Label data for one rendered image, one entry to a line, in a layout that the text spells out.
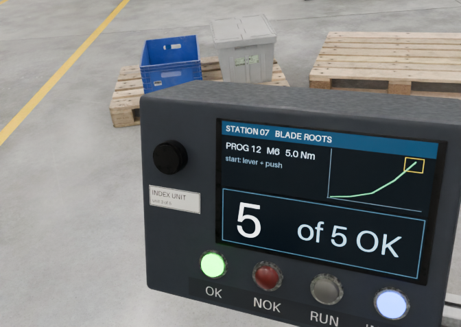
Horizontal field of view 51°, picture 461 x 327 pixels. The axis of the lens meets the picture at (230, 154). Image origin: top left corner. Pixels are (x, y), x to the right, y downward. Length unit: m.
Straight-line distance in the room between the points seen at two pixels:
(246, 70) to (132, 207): 1.30
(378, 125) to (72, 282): 1.91
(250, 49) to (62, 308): 1.97
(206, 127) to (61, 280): 1.85
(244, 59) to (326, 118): 2.89
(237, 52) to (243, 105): 2.84
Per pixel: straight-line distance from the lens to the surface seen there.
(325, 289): 0.40
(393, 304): 0.40
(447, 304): 0.51
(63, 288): 2.16
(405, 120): 0.36
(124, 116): 3.26
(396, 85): 3.42
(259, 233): 0.41
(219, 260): 0.43
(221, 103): 0.39
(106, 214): 2.49
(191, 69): 3.24
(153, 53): 3.81
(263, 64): 3.28
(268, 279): 0.41
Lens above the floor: 1.41
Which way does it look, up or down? 30 degrees down
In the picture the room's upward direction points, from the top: 6 degrees counter-clockwise
